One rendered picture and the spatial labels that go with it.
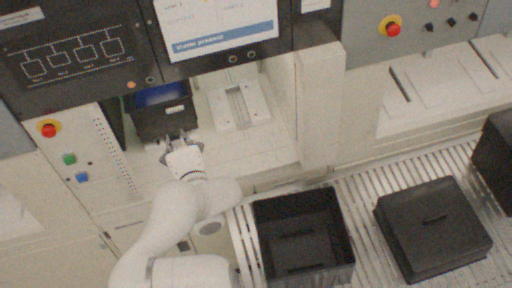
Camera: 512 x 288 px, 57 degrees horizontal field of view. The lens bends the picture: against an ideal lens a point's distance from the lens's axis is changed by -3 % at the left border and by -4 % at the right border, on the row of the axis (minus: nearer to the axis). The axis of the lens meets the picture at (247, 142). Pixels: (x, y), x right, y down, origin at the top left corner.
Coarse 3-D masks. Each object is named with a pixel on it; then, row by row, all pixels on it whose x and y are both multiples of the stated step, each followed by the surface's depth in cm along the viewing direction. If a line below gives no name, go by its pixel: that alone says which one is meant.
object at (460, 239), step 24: (408, 192) 163; (432, 192) 162; (456, 192) 161; (384, 216) 160; (408, 216) 158; (432, 216) 154; (456, 216) 156; (408, 240) 153; (432, 240) 152; (456, 240) 151; (480, 240) 150; (408, 264) 149; (432, 264) 148; (456, 264) 153
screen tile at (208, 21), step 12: (180, 0) 109; (192, 0) 109; (168, 12) 110; (180, 12) 111; (192, 12) 112; (204, 12) 113; (180, 24) 114; (192, 24) 115; (204, 24) 116; (216, 24) 117; (180, 36) 117
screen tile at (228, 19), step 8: (224, 0) 112; (232, 0) 112; (240, 0) 113; (264, 0) 114; (240, 8) 115; (248, 8) 115; (256, 8) 116; (264, 8) 116; (272, 8) 117; (224, 16) 115; (232, 16) 116; (240, 16) 116; (248, 16) 117; (256, 16) 118; (264, 16) 118; (224, 24) 117; (232, 24) 118
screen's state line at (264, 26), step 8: (256, 24) 120; (264, 24) 120; (272, 24) 121; (224, 32) 119; (232, 32) 120; (240, 32) 120; (248, 32) 121; (256, 32) 122; (192, 40) 119; (200, 40) 119; (208, 40) 120; (216, 40) 120; (224, 40) 121; (176, 48) 119; (184, 48) 120; (192, 48) 121
